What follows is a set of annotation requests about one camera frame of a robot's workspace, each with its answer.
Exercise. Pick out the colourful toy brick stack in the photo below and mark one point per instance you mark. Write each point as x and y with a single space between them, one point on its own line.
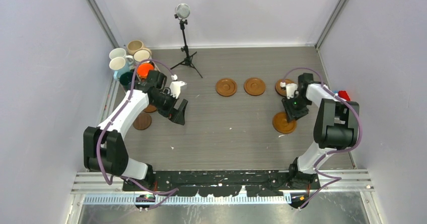
342 95

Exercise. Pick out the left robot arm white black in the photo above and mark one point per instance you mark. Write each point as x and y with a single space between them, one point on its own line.
103 145

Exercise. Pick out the dark walnut small coaster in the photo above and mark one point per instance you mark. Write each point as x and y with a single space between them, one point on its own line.
143 121

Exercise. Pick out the matte brown wooden coaster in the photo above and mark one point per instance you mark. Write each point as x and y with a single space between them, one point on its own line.
150 109

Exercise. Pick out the light brown wooden coaster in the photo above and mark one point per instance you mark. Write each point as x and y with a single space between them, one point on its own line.
254 86

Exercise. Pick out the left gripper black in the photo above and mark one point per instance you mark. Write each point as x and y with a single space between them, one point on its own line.
176 116

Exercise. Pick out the floral serving tray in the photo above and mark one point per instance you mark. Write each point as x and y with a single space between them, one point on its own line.
137 78

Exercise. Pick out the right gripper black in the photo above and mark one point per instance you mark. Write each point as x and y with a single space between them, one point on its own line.
290 112

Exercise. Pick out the light blue white mug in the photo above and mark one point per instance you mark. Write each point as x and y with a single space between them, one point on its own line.
121 65

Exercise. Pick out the glossy brown wooden coaster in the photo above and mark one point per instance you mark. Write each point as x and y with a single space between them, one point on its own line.
226 87

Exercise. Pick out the orange-brown wooden coaster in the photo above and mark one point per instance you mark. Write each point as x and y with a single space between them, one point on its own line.
280 86

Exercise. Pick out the small orange-brown coaster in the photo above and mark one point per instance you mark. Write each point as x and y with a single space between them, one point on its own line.
281 124

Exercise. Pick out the orange mug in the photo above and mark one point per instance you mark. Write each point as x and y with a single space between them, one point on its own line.
143 70

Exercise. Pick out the cream brown-rim mug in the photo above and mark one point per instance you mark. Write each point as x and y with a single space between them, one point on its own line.
141 55

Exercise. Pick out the microphone on black tripod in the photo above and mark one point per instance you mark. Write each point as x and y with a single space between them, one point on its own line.
182 12

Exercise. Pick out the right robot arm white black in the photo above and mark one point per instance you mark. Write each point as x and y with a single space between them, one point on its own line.
336 127

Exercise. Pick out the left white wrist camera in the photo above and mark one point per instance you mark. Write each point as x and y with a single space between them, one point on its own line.
176 87

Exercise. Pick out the beige mug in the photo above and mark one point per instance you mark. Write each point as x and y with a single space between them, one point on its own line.
134 46

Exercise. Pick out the dark green mug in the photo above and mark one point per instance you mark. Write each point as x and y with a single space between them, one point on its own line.
127 80

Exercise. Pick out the aluminium frame rail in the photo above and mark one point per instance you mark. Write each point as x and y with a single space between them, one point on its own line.
95 191

